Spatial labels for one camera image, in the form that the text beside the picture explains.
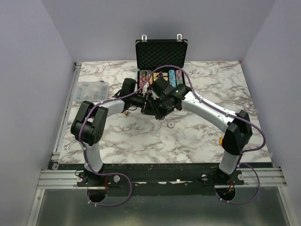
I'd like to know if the clear plastic organizer box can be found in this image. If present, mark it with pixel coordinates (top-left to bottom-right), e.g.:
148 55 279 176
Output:
73 81 109 103

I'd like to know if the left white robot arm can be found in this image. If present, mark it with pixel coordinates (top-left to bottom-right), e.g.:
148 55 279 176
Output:
71 78 141 186

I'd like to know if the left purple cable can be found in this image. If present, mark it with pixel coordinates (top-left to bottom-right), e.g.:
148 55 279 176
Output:
79 77 151 208

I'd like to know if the silver wrench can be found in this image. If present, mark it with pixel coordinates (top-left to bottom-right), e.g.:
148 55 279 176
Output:
63 140 77 150

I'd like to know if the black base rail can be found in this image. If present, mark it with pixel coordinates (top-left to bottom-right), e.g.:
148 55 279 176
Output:
48 161 245 197

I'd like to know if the aluminium extrusion frame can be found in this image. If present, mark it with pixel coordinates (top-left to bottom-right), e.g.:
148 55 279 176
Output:
28 61 297 226

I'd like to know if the yellow black tape measure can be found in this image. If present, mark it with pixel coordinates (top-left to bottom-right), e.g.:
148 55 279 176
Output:
219 137 224 146

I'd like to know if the black poker chip case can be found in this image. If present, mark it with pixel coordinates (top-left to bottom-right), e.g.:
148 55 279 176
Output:
135 34 188 87

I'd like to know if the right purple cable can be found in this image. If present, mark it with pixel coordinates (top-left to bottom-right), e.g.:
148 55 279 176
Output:
141 65 268 205

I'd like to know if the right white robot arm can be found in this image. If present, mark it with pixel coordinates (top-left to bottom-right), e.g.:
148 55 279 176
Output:
145 77 253 185

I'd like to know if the white red chip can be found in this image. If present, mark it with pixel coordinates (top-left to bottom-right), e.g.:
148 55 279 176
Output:
167 121 175 128

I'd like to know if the purple cable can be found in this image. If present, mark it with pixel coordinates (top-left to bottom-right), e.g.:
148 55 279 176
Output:
79 77 151 208
141 65 268 205

